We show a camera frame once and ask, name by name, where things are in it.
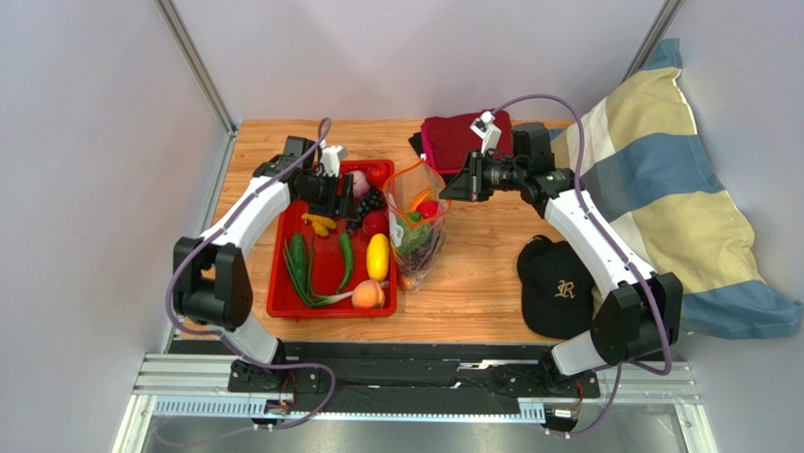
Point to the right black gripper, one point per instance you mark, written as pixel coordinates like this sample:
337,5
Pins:
474,175

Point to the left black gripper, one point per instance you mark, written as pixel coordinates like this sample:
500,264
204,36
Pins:
346,205

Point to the red apple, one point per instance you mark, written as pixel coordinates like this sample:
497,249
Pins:
429,208

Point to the clear zip top bag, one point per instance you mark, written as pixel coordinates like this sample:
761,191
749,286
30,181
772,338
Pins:
398,191

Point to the green bell pepper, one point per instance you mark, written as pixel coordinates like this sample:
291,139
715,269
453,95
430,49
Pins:
413,237

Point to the purple grape bunch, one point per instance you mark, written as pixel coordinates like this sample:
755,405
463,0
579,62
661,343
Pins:
418,263

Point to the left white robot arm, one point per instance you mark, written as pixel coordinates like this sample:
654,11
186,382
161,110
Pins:
210,285

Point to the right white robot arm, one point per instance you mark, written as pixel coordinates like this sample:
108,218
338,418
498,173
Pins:
640,314

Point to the purple onion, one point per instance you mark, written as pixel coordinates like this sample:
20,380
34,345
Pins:
361,185

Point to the blueberry cluster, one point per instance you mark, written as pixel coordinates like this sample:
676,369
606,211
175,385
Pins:
369,203

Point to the yellow banana bunch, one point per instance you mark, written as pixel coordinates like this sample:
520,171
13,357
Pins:
321,225

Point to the red strawberry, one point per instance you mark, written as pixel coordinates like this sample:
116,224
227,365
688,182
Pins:
375,222

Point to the green chili pepper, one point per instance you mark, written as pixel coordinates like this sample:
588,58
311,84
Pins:
347,252

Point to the dark red folded cloth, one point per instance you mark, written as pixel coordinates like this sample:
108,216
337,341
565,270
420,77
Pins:
466,120

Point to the yellow lemon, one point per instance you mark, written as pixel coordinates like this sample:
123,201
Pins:
378,257

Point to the pink folded cloth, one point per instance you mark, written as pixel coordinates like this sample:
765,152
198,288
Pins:
449,146

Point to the red plastic tray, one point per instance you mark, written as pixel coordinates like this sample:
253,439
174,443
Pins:
324,267

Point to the black folded cloth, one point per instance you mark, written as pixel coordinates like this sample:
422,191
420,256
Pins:
420,144

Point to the dark green cucumber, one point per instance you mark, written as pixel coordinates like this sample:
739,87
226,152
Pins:
297,263

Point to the peach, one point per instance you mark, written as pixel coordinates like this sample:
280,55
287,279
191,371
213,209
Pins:
368,295

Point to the green scallion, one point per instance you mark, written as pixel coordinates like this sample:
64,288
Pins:
314,299

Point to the black baseball cap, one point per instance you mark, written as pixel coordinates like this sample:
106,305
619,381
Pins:
556,294

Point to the striped blue yellow pillow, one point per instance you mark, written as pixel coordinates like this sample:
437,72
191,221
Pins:
641,160

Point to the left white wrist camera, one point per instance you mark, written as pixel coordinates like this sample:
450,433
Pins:
330,160

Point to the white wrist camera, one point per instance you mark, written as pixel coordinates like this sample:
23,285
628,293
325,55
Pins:
330,160
483,126

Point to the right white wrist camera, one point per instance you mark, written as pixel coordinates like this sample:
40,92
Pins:
483,126

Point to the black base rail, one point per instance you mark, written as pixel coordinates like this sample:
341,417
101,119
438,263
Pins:
314,380

